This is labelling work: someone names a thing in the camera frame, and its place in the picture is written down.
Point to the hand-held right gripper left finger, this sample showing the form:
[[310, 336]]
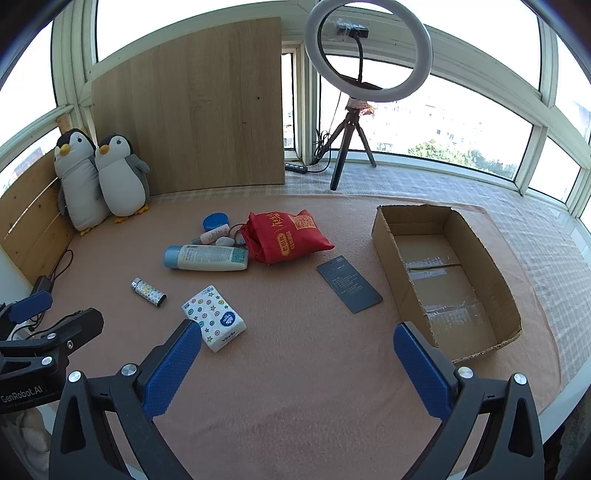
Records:
[[173, 369]]

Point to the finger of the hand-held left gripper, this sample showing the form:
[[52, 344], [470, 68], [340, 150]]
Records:
[[30, 307], [78, 325]]

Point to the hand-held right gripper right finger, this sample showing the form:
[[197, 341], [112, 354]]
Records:
[[422, 374]]

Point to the star print tissue pack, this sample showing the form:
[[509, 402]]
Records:
[[217, 314]]

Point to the patterned lighter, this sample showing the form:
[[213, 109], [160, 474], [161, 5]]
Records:
[[147, 293]]

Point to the cardboard box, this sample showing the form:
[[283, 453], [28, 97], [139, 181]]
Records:
[[461, 295]]

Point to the dark grey card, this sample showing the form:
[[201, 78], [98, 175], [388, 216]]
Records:
[[351, 284]]

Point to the white lotion bottle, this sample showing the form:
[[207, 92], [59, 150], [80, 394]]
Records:
[[207, 257]]

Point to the small white bottle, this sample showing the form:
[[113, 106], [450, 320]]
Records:
[[225, 241]]

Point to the small cream tube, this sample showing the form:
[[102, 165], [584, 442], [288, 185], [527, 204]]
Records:
[[213, 235]]

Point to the blue round jar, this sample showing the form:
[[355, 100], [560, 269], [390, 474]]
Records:
[[215, 221]]

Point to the red cloth bag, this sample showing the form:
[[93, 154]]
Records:
[[281, 235]]

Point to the person's left hand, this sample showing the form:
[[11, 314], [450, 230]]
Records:
[[25, 434]]

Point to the black power adapter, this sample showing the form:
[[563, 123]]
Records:
[[42, 285]]

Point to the pine wood panel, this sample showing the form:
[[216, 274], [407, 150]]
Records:
[[32, 221]]

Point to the grey penguin plush toy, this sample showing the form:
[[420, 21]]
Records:
[[76, 184], [120, 180]]

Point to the black power strip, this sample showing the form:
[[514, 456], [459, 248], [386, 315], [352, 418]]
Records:
[[296, 168]]

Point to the large wooden board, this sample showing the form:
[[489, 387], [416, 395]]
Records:
[[194, 106]]

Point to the black webcam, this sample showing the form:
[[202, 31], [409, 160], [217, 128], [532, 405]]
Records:
[[351, 31]]

